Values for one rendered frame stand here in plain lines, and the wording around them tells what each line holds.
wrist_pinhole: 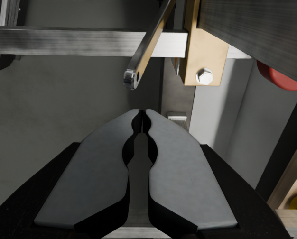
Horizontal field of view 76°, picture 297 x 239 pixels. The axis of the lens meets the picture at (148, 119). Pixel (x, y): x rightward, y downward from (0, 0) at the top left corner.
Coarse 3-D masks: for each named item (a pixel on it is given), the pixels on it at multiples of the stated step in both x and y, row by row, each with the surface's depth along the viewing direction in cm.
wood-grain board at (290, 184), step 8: (296, 152) 32; (296, 160) 32; (288, 168) 33; (296, 168) 32; (288, 176) 33; (296, 176) 32; (280, 184) 35; (288, 184) 33; (296, 184) 32; (272, 192) 37; (280, 192) 35; (288, 192) 33; (296, 192) 33; (272, 200) 37; (280, 200) 35; (288, 200) 34; (272, 208) 37; (280, 208) 36; (288, 208) 36
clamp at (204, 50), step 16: (192, 0) 22; (192, 16) 22; (192, 32) 22; (192, 48) 23; (208, 48) 23; (224, 48) 23; (192, 64) 24; (208, 64) 24; (224, 64) 24; (192, 80) 26
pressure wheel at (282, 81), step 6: (258, 66) 24; (264, 66) 22; (264, 72) 23; (270, 72) 21; (276, 72) 21; (270, 78) 22; (276, 78) 22; (282, 78) 22; (288, 78) 22; (276, 84) 22; (282, 84) 22; (288, 84) 22; (294, 84) 22; (288, 90) 23; (294, 90) 22
